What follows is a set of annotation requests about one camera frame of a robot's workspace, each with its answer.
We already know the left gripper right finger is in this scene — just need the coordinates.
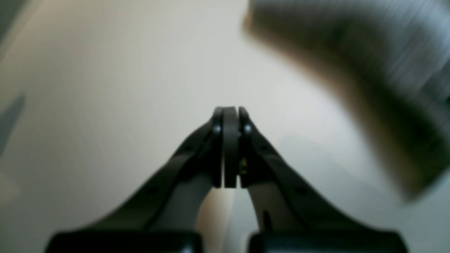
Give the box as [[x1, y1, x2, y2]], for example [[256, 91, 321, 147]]
[[238, 107, 408, 253]]

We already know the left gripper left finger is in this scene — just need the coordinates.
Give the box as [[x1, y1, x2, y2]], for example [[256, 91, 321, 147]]
[[45, 107, 224, 253]]

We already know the grey T-shirt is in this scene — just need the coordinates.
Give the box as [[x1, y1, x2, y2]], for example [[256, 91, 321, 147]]
[[249, 0, 450, 200]]

